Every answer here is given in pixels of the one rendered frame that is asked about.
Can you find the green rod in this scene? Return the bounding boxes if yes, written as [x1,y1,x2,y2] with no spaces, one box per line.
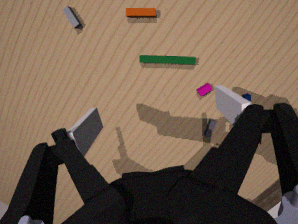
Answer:
[139,55,196,64]

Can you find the small magenta block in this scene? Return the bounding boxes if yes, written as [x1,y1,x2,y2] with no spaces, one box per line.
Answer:
[196,83,213,96]

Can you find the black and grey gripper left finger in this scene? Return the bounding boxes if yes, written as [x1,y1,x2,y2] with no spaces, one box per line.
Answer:
[0,107,131,224]

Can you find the orange rod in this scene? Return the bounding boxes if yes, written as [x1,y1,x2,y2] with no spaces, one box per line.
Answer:
[126,8,156,17]

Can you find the grey rod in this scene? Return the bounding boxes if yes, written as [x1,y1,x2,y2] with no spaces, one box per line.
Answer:
[62,6,82,29]
[204,118,217,138]

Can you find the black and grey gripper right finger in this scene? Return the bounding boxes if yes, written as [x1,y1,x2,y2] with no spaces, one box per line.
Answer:
[166,85,298,224]

